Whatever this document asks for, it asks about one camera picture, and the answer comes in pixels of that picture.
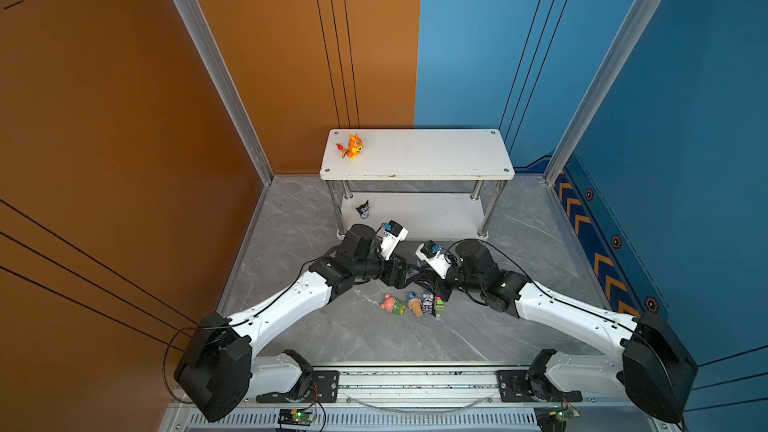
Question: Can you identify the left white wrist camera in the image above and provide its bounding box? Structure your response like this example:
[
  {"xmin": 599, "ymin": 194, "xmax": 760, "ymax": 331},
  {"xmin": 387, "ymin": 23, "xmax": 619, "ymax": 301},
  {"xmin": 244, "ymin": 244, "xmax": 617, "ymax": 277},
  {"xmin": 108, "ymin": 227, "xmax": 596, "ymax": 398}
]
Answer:
[{"xmin": 377, "ymin": 220, "xmax": 408, "ymax": 261}]

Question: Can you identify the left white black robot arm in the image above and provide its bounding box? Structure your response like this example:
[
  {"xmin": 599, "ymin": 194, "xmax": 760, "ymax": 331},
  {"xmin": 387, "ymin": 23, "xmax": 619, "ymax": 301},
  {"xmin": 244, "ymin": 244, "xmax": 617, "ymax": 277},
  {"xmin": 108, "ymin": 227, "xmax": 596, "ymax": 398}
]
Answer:
[{"xmin": 173, "ymin": 221, "xmax": 413, "ymax": 422}]

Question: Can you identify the left green circuit board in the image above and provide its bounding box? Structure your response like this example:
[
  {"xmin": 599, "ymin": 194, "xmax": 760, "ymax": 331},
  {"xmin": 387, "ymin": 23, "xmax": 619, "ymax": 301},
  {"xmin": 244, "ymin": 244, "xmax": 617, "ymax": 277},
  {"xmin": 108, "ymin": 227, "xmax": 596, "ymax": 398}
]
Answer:
[{"xmin": 276, "ymin": 408, "xmax": 319, "ymax": 431}]

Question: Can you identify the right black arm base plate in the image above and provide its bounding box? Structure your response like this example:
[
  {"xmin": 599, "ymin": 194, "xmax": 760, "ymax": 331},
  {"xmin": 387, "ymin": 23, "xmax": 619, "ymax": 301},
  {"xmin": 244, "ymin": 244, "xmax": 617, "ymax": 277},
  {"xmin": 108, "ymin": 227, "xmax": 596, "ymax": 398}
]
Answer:
[{"xmin": 496, "ymin": 370, "xmax": 583, "ymax": 403}]

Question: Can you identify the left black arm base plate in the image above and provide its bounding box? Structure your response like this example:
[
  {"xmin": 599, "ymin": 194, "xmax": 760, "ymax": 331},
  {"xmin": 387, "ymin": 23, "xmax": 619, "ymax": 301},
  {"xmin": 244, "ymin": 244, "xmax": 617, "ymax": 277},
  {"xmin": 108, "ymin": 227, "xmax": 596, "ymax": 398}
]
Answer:
[{"xmin": 256, "ymin": 370, "xmax": 340, "ymax": 404}]

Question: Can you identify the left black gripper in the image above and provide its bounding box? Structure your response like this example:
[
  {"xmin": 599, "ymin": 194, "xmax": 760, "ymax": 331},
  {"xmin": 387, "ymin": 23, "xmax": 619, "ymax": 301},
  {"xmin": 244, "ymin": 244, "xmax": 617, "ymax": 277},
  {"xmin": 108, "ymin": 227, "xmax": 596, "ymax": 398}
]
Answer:
[{"xmin": 352, "ymin": 249, "xmax": 424, "ymax": 290}]

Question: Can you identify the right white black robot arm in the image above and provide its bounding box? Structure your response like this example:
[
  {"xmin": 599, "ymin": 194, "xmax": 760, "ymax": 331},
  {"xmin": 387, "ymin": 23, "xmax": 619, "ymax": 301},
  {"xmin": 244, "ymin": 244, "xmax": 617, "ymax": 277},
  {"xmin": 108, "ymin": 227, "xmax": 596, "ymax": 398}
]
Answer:
[{"xmin": 416, "ymin": 239, "xmax": 698, "ymax": 425}]

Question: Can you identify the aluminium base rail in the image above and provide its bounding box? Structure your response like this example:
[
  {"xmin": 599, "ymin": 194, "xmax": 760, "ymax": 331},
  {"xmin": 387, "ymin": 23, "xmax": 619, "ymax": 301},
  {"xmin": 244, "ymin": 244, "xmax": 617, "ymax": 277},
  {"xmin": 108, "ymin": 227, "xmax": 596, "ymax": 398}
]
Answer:
[{"xmin": 160, "ymin": 363, "xmax": 679, "ymax": 431}]

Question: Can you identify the pink pig green toy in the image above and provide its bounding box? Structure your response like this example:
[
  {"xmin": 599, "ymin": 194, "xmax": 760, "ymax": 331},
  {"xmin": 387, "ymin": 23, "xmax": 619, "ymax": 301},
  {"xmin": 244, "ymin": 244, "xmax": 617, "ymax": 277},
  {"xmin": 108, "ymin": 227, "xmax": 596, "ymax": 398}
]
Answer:
[{"xmin": 380, "ymin": 294, "xmax": 407, "ymax": 316}]

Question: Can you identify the orange fox toy figure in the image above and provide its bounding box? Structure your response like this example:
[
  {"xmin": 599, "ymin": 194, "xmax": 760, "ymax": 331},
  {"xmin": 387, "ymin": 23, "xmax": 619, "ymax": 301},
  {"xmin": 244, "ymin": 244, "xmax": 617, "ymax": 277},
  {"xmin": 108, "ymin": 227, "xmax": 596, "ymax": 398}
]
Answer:
[{"xmin": 336, "ymin": 133, "xmax": 364, "ymax": 159}]

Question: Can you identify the ice cream cone toy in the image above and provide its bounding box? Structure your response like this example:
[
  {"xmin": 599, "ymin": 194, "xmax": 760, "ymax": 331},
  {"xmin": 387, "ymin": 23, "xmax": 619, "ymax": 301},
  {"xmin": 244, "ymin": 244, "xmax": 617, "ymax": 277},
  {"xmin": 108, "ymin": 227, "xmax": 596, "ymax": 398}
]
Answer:
[{"xmin": 407, "ymin": 292, "xmax": 423, "ymax": 317}]

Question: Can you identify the white two-tier metal shelf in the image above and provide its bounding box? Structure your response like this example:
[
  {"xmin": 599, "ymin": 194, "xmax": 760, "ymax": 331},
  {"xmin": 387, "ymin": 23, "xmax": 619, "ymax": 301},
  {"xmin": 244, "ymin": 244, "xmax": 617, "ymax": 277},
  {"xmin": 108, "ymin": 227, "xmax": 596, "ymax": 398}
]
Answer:
[{"xmin": 319, "ymin": 129, "xmax": 515, "ymax": 241}]

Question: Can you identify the right aluminium corner post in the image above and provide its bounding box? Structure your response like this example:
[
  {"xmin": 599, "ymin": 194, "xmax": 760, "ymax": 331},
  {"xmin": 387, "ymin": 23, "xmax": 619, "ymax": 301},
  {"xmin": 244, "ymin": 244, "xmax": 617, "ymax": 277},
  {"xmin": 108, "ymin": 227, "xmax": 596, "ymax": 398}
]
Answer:
[{"xmin": 543, "ymin": 0, "xmax": 662, "ymax": 187}]

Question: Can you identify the black white kuromi toy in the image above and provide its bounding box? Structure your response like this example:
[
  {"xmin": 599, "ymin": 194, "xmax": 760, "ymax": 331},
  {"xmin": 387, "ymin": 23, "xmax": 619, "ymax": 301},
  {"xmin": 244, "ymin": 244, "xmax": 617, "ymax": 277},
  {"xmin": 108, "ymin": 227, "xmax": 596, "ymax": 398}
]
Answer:
[{"xmin": 356, "ymin": 200, "xmax": 370, "ymax": 220}]

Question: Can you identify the right circuit board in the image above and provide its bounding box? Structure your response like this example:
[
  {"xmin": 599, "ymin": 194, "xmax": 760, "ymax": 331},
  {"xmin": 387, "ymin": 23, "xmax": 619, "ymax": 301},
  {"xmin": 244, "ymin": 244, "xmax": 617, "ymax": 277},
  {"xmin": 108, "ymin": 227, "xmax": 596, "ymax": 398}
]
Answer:
[{"xmin": 534, "ymin": 408, "xmax": 581, "ymax": 432}]

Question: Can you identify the left aluminium corner post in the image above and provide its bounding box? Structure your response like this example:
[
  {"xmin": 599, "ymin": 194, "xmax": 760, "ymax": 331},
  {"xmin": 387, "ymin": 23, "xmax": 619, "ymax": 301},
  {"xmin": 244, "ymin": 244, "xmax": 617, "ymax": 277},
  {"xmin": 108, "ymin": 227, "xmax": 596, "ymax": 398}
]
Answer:
[{"xmin": 172, "ymin": 0, "xmax": 274, "ymax": 187}]

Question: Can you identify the aluminium corner post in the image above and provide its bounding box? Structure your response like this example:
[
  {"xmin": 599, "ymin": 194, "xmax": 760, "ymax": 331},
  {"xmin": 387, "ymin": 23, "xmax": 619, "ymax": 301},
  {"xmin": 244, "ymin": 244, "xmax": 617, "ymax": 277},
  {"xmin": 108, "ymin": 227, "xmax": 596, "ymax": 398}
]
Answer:
[
  {"xmin": 543, "ymin": 0, "xmax": 662, "ymax": 187},
  {"xmin": 172, "ymin": 0, "xmax": 274, "ymax": 187}
]

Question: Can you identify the grey purple kuromi toy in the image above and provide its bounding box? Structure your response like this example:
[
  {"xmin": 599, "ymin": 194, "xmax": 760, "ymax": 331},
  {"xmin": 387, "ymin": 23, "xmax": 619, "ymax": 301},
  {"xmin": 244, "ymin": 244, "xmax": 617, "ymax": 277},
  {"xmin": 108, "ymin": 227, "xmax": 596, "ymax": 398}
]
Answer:
[{"xmin": 421, "ymin": 292, "xmax": 435, "ymax": 315}]

